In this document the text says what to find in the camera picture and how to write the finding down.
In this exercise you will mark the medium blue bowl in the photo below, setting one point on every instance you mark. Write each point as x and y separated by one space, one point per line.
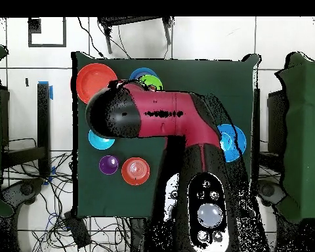
140 72

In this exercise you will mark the large blue bowl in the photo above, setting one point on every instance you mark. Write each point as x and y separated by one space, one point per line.
229 144

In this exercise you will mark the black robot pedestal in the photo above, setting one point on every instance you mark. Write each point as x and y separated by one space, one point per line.
137 233

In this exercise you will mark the dark grey pedestal foot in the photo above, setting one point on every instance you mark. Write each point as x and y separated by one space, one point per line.
26 189
271 191

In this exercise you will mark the black floor box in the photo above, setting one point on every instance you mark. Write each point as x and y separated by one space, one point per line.
78 231

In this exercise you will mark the black metal stand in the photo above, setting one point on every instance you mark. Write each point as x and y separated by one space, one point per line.
131 19

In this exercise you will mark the purple cup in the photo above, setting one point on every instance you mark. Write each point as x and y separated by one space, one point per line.
109 164

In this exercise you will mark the light blue ribbed bowl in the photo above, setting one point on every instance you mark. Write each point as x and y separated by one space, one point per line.
99 143

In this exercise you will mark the blue tape strip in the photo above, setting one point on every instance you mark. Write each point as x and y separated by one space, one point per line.
51 93

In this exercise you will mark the green ribbed bowl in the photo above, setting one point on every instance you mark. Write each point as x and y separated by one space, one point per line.
152 80

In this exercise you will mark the large orange bowl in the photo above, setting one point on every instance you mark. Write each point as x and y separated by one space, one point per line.
93 78

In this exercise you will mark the small black floor object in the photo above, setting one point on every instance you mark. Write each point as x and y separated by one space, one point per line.
27 82

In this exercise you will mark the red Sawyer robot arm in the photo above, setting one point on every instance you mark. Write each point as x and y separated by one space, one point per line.
168 118

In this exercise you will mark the black metal frame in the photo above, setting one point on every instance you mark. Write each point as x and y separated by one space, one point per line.
43 118
275 118

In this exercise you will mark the black square floor frame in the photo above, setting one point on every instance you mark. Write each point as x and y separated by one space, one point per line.
47 45

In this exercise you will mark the dark green tablecloth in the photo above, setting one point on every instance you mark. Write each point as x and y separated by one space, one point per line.
212 76

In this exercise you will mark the small orange bowl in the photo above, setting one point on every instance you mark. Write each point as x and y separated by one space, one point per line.
135 172

